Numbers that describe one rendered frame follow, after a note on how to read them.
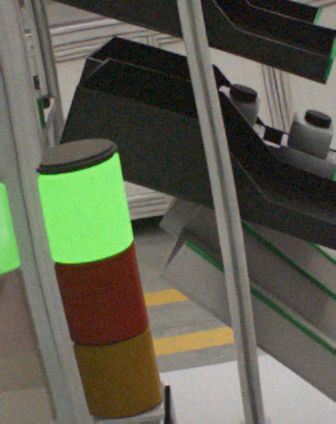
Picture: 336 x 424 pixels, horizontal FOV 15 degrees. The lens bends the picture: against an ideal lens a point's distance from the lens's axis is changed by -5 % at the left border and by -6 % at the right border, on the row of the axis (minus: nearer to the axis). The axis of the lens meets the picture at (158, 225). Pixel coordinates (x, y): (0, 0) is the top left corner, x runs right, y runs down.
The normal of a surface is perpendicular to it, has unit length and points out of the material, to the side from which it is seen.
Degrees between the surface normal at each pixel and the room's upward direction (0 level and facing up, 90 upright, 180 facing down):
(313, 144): 90
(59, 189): 90
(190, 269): 90
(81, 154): 0
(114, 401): 90
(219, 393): 0
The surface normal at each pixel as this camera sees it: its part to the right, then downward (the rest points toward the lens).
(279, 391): -0.17, -0.94
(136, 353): 0.63, 0.14
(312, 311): -0.17, 0.33
